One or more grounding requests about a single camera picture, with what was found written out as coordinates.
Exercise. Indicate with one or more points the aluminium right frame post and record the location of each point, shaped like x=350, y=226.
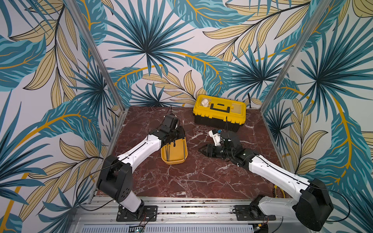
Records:
x=314, y=19

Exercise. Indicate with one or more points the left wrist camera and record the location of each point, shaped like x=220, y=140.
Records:
x=169, y=123

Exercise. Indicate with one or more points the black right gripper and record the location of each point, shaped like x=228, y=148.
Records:
x=216, y=150

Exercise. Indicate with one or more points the yellow black toolbox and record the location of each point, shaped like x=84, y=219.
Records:
x=219, y=113

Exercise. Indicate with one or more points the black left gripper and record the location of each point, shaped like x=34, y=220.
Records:
x=182, y=133

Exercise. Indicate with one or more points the yellow plastic storage tray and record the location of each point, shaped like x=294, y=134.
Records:
x=178, y=152

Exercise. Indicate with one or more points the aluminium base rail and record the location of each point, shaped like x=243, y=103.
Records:
x=178, y=215

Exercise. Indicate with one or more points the aluminium corner frame post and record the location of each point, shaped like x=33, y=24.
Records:
x=79, y=20

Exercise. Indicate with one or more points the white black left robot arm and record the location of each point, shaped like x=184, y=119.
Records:
x=116, y=176

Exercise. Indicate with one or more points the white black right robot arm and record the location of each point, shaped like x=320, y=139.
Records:
x=309, y=201

